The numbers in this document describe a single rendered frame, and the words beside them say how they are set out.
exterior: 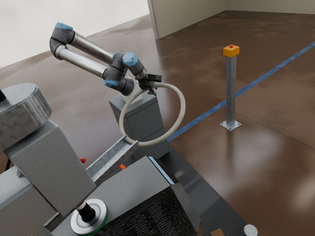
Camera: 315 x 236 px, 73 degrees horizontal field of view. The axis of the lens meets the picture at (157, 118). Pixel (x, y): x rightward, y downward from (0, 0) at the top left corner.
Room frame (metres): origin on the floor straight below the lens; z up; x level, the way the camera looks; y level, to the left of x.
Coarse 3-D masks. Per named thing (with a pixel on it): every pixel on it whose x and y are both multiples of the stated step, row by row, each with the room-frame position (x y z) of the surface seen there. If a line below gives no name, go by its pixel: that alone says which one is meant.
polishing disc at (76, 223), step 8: (88, 200) 0.84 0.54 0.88; (96, 200) 0.82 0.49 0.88; (96, 208) 0.77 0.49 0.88; (104, 208) 0.75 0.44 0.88; (72, 216) 0.75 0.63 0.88; (80, 216) 0.74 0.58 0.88; (96, 216) 0.71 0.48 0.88; (104, 216) 0.70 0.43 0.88; (72, 224) 0.70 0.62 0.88; (80, 224) 0.69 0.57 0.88; (88, 224) 0.68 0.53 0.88; (96, 224) 0.67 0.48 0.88; (80, 232) 0.64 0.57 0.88; (88, 232) 0.63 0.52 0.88
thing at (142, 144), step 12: (156, 84) 1.36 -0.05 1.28; (168, 84) 1.30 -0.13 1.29; (132, 96) 1.37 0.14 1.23; (180, 96) 1.15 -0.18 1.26; (180, 108) 1.07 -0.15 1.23; (120, 120) 1.22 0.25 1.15; (180, 120) 0.99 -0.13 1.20; (120, 132) 1.13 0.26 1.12; (168, 132) 0.95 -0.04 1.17; (144, 144) 0.96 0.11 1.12
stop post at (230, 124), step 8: (224, 48) 2.16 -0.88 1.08; (232, 48) 2.11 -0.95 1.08; (232, 56) 2.07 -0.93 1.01; (232, 64) 2.10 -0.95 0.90; (232, 72) 2.10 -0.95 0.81; (232, 80) 2.10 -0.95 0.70; (232, 88) 2.10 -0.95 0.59; (232, 96) 2.10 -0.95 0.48; (232, 104) 2.10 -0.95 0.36; (232, 112) 2.10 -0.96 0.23; (232, 120) 2.11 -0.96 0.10; (232, 128) 2.05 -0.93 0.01
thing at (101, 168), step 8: (120, 144) 1.03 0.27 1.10; (128, 144) 1.03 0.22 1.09; (136, 144) 0.98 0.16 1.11; (112, 152) 0.98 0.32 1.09; (120, 152) 0.98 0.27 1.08; (128, 152) 0.93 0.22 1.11; (96, 160) 0.92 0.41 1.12; (104, 160) 0.94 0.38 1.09; (112, 160) 0.93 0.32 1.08; (120, 160) 0.89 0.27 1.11; (88, 168) 0.87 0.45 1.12; (96, 168) 0.90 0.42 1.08; (104, 168) 0.88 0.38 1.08; (112, 168) 0.84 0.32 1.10; (96, 176) 0.84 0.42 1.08; (104, 176) 0.80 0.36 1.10; (96, 184) 0.76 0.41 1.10; (56, 216) 0.62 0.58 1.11; (64, 216) 0.63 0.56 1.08; (48, 224) 0.59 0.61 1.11; (56, 224) 0.60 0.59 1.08
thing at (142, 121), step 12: (144, 96) 1.98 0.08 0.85; (156, 96) 1.93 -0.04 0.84; (120, 108) 1.87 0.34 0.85; (132, 108) 1.81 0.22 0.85; (144, 108) 1.85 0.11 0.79; (156, 108) 1.91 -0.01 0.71; (132, 120) 1.78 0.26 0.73; (144, 120) 1.83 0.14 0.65; (156, 120) 1.89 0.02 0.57; (132, 132) 1.76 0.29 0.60; (144, 132) 1.82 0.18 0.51; (156, 132) 1.88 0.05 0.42; (156, 144) 1.86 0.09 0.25; (156, 156) 1.84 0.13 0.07
